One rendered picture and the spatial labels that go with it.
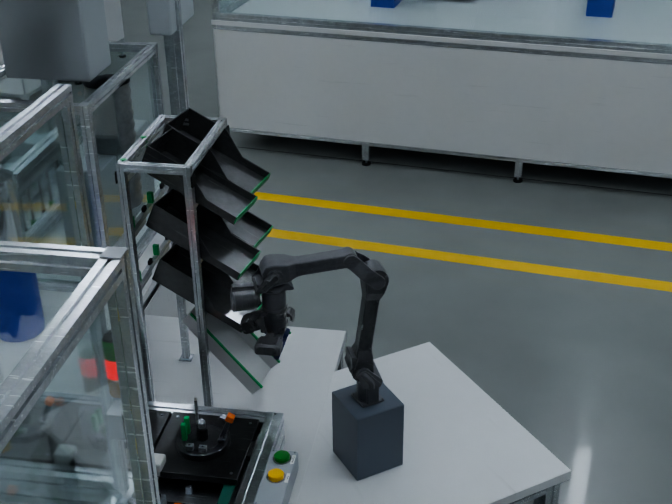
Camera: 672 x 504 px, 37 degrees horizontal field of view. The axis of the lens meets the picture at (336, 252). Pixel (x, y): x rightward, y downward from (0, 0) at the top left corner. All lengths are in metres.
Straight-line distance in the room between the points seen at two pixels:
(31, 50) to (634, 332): 3.04
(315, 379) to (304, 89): 3.73
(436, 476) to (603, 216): 3.59
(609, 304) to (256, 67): 2.81
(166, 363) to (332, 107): 3.62
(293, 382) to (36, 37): 1.41
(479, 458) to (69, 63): 1.83
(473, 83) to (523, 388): 2.35
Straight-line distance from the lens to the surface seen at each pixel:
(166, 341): 3.25
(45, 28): 3.45
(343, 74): 6.41
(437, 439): 2.81
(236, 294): 2.35
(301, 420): 2.87
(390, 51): 6.28
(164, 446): 2.65
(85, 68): 3.43
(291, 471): 2.55
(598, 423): 4.37
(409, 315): 4.95
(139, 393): 1.48
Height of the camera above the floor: 2.63
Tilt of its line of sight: 28 degrees down
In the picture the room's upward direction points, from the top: 1 degrees counter-clockwise
